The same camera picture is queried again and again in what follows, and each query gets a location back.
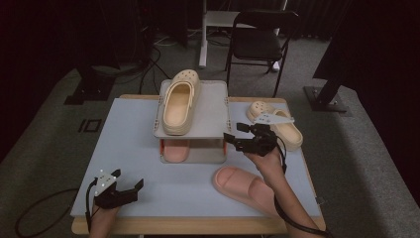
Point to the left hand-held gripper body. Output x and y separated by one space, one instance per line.
112 198

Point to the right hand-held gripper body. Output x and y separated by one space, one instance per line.
262 142

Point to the black folding chair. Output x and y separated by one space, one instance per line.
257 43

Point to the grey two-tier shoe rack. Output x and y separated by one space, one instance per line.
211 112

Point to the light blue table mat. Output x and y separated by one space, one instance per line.
178 195

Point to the wooden table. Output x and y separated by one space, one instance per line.
181 226

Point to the cream clog shoe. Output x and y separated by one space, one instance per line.
180 109
292 137

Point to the white desk frame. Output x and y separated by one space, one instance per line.
203 39

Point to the black stand with bolted base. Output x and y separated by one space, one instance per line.
325 99

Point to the person's right hand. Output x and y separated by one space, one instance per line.
272 165

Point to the pink slide sandal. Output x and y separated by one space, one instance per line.
237 185
176 150

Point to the person's left hand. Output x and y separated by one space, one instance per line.
104 216

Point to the black stand base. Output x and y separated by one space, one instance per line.
90 89

